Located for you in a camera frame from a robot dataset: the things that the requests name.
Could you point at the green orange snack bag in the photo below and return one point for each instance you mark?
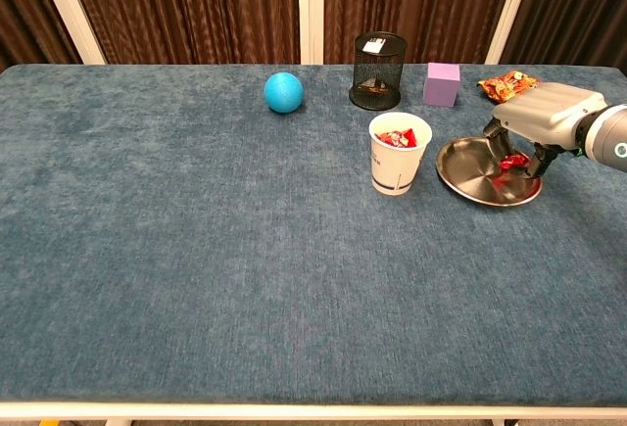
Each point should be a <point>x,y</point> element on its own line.
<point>504,84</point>

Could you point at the blue ball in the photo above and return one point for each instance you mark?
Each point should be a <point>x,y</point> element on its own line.
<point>284,93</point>

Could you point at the white paper cup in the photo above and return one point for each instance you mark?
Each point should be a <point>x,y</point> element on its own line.
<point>397,171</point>

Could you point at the brown curtain panel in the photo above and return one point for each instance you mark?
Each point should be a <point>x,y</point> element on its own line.
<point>578,5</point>
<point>24,14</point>
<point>431,0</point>
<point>186,5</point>

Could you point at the white barcode label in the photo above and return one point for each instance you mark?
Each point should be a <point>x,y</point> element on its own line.
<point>374,45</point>

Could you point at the steel bowl with candies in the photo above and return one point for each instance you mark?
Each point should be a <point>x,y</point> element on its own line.
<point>465,166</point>

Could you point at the blue velvet table cloth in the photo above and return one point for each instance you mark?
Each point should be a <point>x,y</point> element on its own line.
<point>196,250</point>

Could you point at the white table frame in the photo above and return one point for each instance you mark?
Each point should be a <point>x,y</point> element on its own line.
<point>313,411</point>

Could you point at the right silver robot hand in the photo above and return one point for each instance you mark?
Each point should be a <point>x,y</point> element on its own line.
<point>548,112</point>

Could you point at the purple cube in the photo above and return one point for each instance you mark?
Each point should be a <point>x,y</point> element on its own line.
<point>441,85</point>

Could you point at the white partition post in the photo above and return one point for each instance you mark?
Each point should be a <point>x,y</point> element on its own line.
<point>317,5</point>
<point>510,10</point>
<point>303,5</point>
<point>69,10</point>

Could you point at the black cylindrical can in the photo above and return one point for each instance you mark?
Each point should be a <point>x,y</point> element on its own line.
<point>379,99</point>

